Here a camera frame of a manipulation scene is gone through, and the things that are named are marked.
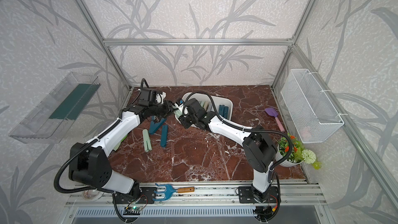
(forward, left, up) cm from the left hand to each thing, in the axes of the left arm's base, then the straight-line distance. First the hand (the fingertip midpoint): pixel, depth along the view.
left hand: (178, 108), depth 83 cm
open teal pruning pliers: (-1, +18, -18) cm, 25 cm away
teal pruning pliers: (+12, -25, -18) cm, 33 cm away
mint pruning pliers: (-2, +1, 0) cm, 2 cm away
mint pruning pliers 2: (-12, +19, -18) cm, 29 cm away
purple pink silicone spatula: (+9, -61, -17) cm, 64 cm away
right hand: (-2, -1, -4) cm, 5 cm away
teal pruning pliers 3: (-7, +11, -20) cm, 23 cm away
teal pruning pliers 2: (+11, -29, -19) cm, 36 cm away
